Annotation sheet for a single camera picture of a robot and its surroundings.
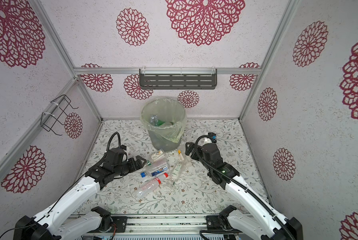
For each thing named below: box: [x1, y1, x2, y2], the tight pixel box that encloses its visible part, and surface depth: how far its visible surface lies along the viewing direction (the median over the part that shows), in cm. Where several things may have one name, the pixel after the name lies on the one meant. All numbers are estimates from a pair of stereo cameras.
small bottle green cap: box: [146, 149, 166, 166], surface depth 95 cm
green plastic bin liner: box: [140, 97, 187, 143], surface depth 94 cm
